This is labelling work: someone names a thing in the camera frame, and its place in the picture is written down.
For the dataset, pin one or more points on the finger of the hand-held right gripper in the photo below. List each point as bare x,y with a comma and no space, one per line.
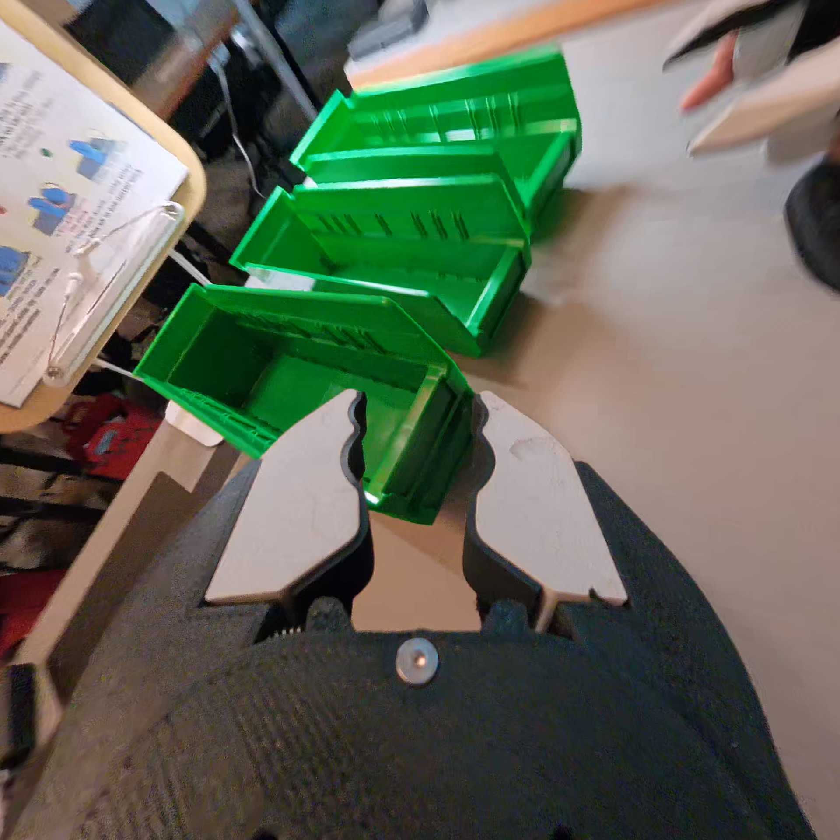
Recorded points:
768,39
787,98

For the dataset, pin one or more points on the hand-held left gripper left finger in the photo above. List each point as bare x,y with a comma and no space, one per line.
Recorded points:
295,525

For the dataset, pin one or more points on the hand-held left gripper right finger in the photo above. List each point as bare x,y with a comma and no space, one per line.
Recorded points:
544,525

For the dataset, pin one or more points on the black chair armrest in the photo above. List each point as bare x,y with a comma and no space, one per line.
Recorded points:
817,229

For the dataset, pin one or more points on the white board stand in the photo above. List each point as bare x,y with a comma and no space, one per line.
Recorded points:
193,426

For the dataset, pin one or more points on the red bag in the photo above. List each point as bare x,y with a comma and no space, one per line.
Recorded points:
26,604
111,446

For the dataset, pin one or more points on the clear page holder bar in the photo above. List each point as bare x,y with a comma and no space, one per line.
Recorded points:
124,289

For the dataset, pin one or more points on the wood-edged white table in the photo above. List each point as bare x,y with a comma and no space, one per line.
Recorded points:
459,46

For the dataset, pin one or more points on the black box device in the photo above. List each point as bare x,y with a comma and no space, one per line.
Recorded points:
21,715

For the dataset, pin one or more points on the grey flat case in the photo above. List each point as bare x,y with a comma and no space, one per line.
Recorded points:
387,33

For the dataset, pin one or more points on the white instruction sheet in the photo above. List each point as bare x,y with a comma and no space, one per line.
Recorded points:
131,170

